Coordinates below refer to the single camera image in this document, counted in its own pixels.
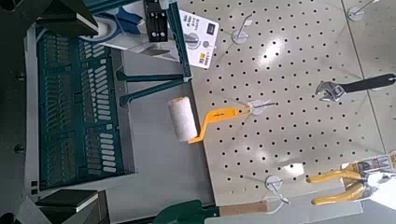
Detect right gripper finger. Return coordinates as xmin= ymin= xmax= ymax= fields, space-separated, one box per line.
xmin=35 ymin=189 xmax=100 ymax=224
xmin=35 ymin=0 xmax=99 ymax=37

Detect blue scissors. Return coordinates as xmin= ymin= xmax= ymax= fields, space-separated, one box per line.
xmin=78 ymin=0 xmax=219 ymax=70

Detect white perforated pegboard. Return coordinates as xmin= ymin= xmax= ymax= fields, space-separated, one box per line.
xmin=178 ymin=0 xmax=396 ymax=208

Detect grey stand base panel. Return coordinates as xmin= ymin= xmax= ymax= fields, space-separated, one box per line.
xmin=106 ymin=50 xmax=219 ymax=224

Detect paint roller yellow handle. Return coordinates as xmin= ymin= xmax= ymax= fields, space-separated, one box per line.
xmin=167 ymin=96 xmax=253 ymax=145

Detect yellow pliers in package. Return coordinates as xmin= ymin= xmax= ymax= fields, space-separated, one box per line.
xmin=306 ymin=150 xmax=396 ymax=206

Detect green trowel wooden handle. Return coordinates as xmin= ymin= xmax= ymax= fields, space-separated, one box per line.
xmin=152 ymin=199 xmax=269 ymax=224

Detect black adjustable wrench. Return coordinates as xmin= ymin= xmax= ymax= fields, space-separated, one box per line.
xmin=315 ymin=73 xmax=396 ymax=103

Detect blue-grey plastic crate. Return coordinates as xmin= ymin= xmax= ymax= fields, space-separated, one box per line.
xmin=22 ymin=21 xmax=138 ymax=203

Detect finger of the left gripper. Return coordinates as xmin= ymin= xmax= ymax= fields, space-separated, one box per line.
xmin=144 ymin=0 xmax=169 ymax=43

